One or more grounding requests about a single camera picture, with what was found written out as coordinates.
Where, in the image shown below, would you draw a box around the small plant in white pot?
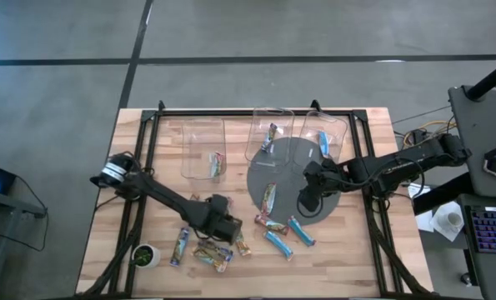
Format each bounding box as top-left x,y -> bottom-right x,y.
130,243 -> 162,270

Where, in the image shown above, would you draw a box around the grey round mat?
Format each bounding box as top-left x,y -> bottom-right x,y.
246,136 -> 343,227

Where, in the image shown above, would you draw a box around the grey side cart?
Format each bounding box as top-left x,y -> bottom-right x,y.
0,192 -> 48,220

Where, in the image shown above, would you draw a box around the white paper napkin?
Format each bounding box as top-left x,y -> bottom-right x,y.
432,201 -> 466,243

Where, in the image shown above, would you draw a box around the purple blue oatmeal granola bar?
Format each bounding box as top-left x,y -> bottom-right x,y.
260,122 -> 278,153
169,226 -> 192,268
191,246 -> 229,274
197,237 -> 235,263

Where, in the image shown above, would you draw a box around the white paper sheet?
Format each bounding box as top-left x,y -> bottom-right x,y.
415,209 -> 435,233

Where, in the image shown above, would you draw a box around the red green granola bar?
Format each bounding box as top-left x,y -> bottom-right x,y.
234,231 -> 253,258
260,182 -> 278,217
209,150 -> 227,179
253,213 -> 291,237

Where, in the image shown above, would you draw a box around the white cup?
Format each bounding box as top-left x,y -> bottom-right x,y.
445,211 -> 463,228

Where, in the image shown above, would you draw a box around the clear plastic bin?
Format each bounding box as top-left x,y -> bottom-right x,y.
299,110 -> 349,166
244,107 -> 296,168
180,117 -> 228,181

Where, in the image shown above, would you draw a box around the tangled floor cables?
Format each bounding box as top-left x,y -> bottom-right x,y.
393,118 -> 458,151

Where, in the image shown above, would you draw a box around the black pole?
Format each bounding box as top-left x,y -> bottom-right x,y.
465,55 -> 496,103

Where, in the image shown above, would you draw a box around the blue orange-ended granola bar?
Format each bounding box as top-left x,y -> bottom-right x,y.
288,216 -> 317,248
263,230 -> 295,261
317,130 -> 331,159

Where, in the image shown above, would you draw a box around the black support beam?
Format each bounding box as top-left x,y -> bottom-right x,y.
412,171 -> 474,217

